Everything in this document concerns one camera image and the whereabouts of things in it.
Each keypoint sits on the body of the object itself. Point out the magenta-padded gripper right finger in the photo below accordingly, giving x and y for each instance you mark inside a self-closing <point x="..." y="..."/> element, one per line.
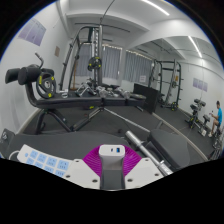
<point x="141" y="171"/>

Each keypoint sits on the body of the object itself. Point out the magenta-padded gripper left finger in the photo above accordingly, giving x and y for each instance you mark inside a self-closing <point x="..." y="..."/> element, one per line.
<point x="87" y="171"/>

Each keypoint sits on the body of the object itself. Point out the white charger block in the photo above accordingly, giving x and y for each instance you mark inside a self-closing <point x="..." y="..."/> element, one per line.
<point x="111" y="153"/>

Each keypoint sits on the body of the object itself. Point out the silver barbell bar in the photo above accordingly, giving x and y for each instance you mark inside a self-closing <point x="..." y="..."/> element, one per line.
<point x="143" y="148"/>

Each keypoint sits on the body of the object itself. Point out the black padded seat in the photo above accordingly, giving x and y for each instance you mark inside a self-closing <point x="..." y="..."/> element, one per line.
<point x="170" y="146"/>

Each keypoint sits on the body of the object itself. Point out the white power strip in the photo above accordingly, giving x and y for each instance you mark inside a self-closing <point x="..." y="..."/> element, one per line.
<point x="43" y="158"/>

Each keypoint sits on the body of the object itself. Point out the black bench with roller pads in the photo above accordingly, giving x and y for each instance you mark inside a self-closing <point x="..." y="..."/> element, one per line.
<point x="73" y="100"/>

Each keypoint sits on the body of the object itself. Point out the black box panel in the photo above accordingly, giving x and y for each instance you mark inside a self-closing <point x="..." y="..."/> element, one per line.
<point x="146" y="98"/>

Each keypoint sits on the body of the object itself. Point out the black exercise machine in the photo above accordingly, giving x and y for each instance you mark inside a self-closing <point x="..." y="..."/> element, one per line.
<point x="196" y="113"/>

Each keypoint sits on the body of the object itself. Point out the group of dumbbells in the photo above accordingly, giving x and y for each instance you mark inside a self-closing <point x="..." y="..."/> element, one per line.
<point x="110" y="91"/>

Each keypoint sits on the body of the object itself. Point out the white paper sign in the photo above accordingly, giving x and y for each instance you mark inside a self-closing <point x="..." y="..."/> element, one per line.
<point x="142" y="78"/>

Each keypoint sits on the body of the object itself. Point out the black power rack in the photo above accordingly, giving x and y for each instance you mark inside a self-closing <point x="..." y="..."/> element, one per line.
<point x="178" y="83"/>

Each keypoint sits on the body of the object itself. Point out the person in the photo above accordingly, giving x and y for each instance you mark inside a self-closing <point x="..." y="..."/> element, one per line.
<point x="219" y="115"/>

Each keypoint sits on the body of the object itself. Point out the black weight plate yellow marks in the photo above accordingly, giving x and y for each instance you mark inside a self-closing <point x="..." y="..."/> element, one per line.
<point x="40" y="86"/>
<point x="94" y="61"/>

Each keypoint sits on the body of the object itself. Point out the grey window curtain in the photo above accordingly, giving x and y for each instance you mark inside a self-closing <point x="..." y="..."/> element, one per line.
<point x="111" y="61"/>
<point x="138" y="66"/>

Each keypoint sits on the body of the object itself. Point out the long ceiling strip light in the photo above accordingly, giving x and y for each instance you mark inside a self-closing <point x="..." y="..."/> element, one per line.
<point x="155" y="6"/>
<point x="195" y="46"/>

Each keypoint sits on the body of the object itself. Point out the small purple wall poster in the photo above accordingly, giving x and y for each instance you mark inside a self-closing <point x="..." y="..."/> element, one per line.
<point x="200" y="84"/>

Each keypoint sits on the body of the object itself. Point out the small brown wall plaque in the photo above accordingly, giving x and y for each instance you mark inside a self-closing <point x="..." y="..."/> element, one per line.
<point x="57" y="51"/>

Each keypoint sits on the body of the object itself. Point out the large purple wall poster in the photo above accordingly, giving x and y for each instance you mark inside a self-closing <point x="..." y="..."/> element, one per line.
<point x="32" y="32"/>

